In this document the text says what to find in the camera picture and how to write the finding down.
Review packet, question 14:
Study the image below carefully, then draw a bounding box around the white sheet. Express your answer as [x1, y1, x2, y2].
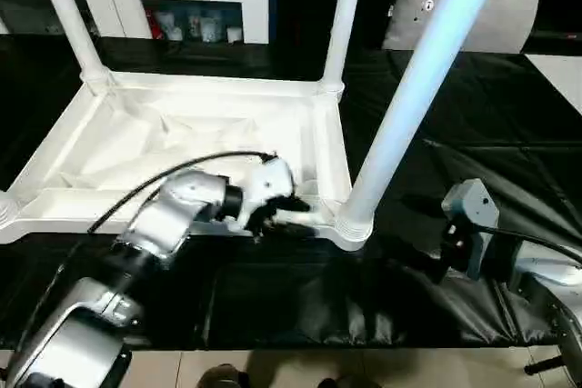
[527, 52, 582, 89]

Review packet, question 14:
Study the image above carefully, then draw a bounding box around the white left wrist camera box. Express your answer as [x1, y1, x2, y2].
[232, 156, 296, 230]

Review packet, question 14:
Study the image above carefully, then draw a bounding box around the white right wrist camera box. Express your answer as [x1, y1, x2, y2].
[441, 179, 499, 280]

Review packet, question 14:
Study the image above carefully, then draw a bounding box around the white plastic table leg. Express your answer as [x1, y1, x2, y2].
[320, 0, 368, 98]
[0, 190, 21, 230]
[335, 0, 510, 245]
[35, 0, 112, 94]

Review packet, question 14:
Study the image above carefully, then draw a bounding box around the black work mat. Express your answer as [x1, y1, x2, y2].
[0, 38, 582, 353]

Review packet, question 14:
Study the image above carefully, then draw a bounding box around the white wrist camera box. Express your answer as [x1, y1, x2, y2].
[232, 156, 296, 230]
[441, 179, 499, 280]

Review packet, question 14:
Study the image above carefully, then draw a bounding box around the white plastic table top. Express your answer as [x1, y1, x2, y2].
[0, 75, 374, 253]

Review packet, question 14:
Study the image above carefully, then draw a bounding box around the grey cushion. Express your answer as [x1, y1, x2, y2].
[382, 0, 543, 55]

